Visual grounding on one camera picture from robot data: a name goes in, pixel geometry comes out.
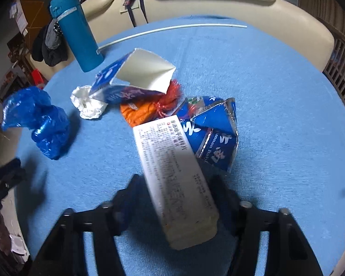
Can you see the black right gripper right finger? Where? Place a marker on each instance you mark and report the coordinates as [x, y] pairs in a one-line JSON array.
[[227, 203]]

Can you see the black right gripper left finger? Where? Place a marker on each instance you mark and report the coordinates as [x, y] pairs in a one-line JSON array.
[[125, 203]]

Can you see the white medicine box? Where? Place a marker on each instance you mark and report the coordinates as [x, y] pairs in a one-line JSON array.
[[176, 184]]

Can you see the blue plastic bag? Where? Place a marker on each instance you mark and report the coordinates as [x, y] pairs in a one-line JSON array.
[[32, 108]]

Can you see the blue foil snack bag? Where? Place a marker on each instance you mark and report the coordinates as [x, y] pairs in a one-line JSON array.
[[210, 125]]

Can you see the white tissue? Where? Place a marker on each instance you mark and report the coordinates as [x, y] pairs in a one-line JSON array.
[[88, 107]]

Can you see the blue white milk carton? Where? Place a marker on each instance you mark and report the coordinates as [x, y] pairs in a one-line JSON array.
[[138, 74]]

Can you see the blue round tablecloth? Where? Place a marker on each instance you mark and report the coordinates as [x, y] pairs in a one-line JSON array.
[[291, 126]]

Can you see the orange red plastic wrapper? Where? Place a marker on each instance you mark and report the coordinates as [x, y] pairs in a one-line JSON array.
[[159, 106]]

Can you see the dark clothes on sofa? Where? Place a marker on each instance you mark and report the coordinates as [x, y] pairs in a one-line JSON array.
[[49, 47]]

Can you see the wooden crib railing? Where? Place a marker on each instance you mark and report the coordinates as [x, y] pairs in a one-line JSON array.
[[335, 68]]

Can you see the blue thermos bottle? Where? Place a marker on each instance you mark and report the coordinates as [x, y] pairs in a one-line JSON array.
[[77, 33]]

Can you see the cream leather sofa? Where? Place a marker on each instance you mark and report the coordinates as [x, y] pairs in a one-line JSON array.
[[278, 18]]

